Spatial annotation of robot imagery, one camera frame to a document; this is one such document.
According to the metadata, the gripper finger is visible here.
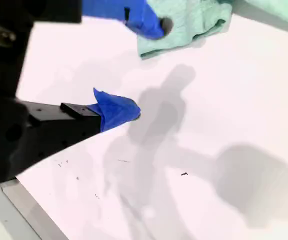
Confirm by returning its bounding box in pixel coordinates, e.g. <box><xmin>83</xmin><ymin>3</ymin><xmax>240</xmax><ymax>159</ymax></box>
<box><xmin>81</xmin><ymin>0</ymin><xmax>174</xmax><ymax>41</ymax></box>
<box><xmin>28</xmin><ymin>87</ymin><xmax>142</xmax><ymax>171</ymax></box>

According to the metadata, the pale green T-shirt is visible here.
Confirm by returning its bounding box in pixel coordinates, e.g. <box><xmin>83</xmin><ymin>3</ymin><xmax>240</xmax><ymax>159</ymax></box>
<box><xmin>136</xmin><ymin>0</ymin><xmax>288</xmax><ymax>59</ymax></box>

